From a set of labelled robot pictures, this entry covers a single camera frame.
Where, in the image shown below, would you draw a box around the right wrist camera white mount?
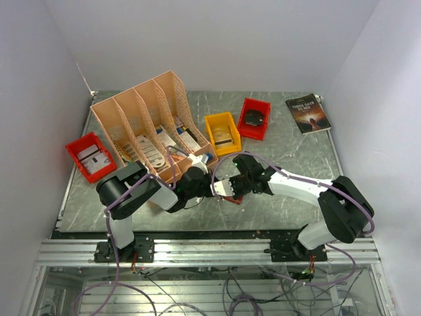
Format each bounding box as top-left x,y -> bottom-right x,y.
210,178 -> 235,197

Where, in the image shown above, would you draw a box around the aluminium mounting rail frame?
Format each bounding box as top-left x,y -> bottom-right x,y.
20,230 -> 397,315

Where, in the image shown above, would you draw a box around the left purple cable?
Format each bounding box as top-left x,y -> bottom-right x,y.
70,145 -> 198,316

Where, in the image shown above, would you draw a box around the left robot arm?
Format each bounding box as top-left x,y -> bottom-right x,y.
94,162 -> 212,263

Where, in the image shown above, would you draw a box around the red bin with cards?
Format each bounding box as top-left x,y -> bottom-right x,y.
237,97 -> 271,141

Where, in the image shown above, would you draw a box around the yellow plastic bin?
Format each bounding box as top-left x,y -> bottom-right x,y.
205,112 -> 242,157

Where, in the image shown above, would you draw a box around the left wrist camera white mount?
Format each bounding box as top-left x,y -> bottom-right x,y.
187,153 -> 213,174

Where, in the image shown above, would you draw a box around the dark paperback book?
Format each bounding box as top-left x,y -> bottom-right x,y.
285,93 -> 332,134

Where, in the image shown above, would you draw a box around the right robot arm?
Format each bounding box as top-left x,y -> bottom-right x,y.
214,152 -> 375,261

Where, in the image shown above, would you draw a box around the pink file organizer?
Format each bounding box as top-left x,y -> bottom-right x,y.
91,70 -> 218,183

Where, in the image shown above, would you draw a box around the gold card in bin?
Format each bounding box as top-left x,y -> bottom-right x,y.
211,124 -> 234,149

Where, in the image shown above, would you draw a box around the purple cable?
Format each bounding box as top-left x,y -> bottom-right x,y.
70,145 -> 198,316
210,151 -> 378,287

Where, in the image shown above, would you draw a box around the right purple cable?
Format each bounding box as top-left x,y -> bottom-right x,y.
210,151 -> 378,287

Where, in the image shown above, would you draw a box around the red card holder wallet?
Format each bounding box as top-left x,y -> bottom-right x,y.
222,196 -> 243,205

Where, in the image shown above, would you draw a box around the white cards in left bin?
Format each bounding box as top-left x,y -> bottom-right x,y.
77,145 -> 111,174

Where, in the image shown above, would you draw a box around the black credit card stack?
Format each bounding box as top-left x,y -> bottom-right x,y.
244,109 -> 265,126

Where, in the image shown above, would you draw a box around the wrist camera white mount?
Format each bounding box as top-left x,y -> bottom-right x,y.
210,178 -> 235,197
187,153 -> 213,174

